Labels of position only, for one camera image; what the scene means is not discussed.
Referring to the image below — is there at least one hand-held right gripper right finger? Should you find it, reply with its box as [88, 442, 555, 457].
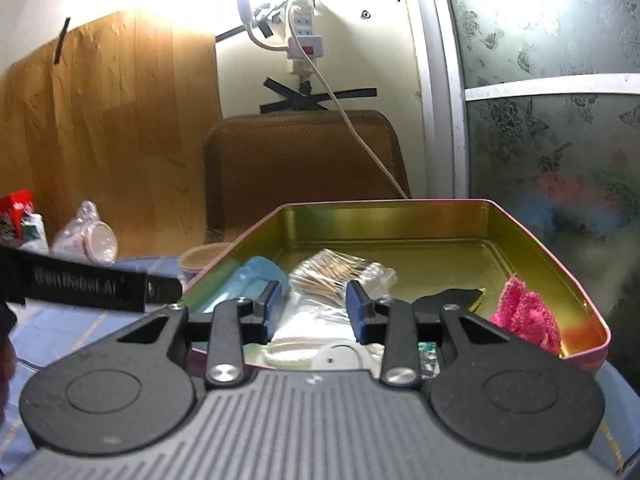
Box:
[346, 280, 511, 390]

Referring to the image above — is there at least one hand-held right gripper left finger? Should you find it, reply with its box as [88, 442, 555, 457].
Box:
[116, 280, 283, 389]

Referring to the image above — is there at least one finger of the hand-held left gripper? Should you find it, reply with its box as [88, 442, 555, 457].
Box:
[0, 246, 184, 313]

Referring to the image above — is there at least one blue glasses case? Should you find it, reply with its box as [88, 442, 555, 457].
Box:
[197, 256, 290, 313]

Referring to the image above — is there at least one clear bag of cotton swabs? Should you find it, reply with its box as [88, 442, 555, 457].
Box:
[288, 248, 398, 313]

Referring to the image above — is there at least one green patterned tissue packet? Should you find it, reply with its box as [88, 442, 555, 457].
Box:
[418, 341, 441, 377]

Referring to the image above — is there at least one pink tin box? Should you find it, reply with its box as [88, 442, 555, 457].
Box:
[181, 199, 613, 377]

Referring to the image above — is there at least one pink fluffy cloth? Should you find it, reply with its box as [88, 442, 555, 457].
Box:
[489, 274, 562, 356]

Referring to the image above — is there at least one plastic bag with paper cup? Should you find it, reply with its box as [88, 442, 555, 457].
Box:
[52, 200, 119, 267]

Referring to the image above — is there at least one white round plastic lid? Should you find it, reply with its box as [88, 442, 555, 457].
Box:
[311, 339, 373, 372]

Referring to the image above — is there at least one blue tablecloth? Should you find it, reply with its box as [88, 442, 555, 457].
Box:
[0, 255, 211, 461]

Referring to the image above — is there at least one small green white packet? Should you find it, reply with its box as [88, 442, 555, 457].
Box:
[19, 213, 51, 255]

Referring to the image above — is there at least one yellow lid snack cup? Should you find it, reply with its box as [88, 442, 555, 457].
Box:
[178, 242, 232, 286]

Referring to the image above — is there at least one red carton box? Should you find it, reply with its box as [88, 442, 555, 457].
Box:
[0, 189, 36, 251]

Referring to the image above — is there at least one flat black object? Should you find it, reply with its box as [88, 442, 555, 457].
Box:
[413, 287, 487, 312]

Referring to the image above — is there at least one brown chair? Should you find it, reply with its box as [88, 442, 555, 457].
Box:
[202, 109, 412, 247]

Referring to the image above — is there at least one wooden board panel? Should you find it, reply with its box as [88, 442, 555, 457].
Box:
[0, 7, 224, 263]

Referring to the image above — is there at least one black tape strip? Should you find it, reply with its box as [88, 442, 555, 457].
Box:
[53, 17, 72, 65]

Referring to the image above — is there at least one frosted glass door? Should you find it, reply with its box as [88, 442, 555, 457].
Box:
[422, 0, 640, 311]

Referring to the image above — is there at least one white power strip with cable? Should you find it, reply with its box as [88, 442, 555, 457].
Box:
[236, 0, 410, 200]

